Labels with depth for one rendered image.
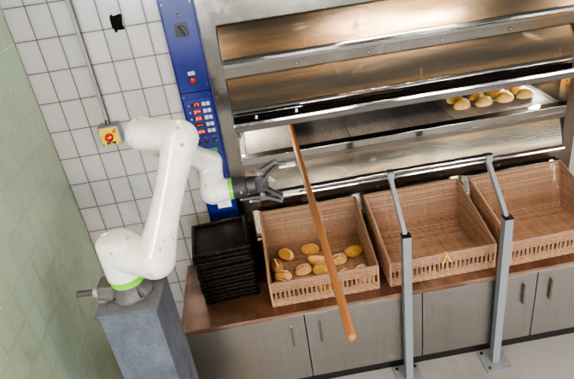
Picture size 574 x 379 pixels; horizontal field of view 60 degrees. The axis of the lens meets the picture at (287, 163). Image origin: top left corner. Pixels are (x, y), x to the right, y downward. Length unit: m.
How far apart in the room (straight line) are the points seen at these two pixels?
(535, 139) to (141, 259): 2.26
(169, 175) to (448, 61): 1.60
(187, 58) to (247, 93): 0.34
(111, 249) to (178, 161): 0.36
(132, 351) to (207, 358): 0.82
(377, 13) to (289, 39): 0.44
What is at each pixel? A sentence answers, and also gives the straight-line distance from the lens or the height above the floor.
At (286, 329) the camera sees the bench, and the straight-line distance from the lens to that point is 2.62.
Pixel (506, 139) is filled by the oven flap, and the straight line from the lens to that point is 3.03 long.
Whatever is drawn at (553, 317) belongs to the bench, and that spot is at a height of 0.21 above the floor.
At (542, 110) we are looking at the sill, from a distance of 3.05.
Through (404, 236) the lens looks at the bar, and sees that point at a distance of 2.32.
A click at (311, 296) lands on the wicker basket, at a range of 2.56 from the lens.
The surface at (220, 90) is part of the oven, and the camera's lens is 2.49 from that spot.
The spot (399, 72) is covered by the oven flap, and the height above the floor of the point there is 1.52.
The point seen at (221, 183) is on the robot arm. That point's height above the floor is 1.37.
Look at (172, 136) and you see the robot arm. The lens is 1.64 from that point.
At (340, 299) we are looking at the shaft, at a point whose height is 1.20.
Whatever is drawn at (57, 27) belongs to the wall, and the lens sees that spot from 2.53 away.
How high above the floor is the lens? 2.35
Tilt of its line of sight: 28 degrees down
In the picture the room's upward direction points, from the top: 8 degrees counter-clockwise
